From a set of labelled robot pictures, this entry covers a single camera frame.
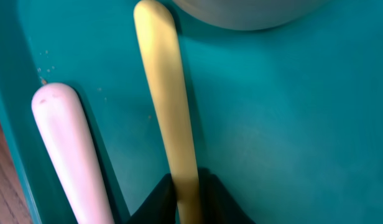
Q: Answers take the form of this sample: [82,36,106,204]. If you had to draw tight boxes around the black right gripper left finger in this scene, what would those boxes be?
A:
[127,174,177,224]

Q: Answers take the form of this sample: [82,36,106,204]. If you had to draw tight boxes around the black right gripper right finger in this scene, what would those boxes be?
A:
[198,168,254,224]

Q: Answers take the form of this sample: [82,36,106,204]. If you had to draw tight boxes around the white plastic fork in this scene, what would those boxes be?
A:
[32,83,114,223]

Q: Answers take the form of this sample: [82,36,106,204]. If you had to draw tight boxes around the yellow plastic spoon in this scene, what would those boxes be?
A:
[134,1,203,223]

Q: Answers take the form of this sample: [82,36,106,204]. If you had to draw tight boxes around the grey bowl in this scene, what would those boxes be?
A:
[174,0,328,30]

